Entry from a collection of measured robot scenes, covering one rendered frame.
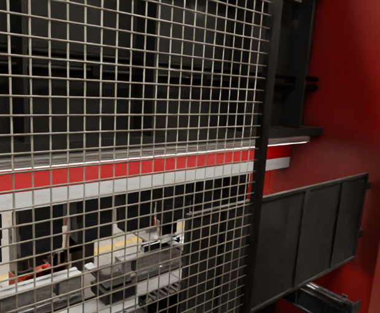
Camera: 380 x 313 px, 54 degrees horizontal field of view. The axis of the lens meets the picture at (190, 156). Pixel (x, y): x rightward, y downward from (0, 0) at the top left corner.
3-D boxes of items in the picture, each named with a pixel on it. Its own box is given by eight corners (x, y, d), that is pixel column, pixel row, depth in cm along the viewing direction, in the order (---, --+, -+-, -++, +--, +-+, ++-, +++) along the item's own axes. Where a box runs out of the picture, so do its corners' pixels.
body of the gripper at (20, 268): (22, 277, 166) (20, 260, 166) (11, 274, 173) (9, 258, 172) (35, 272, 171) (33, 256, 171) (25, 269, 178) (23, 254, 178)
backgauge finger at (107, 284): (102, 264, 147) (102, 252, 146) (137, 294, 128) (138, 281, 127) (72, 272, 139) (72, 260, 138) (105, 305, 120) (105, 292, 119)
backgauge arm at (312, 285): (242, 267, 203) (244, 243, 201) (356, 328, 156) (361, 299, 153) (232, 271, 198) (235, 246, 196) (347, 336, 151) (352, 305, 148)
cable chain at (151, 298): (220, 273, 143) (220, 264, 142) (230, 279, 138) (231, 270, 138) (137, 305, 119) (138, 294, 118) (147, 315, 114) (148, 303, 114)
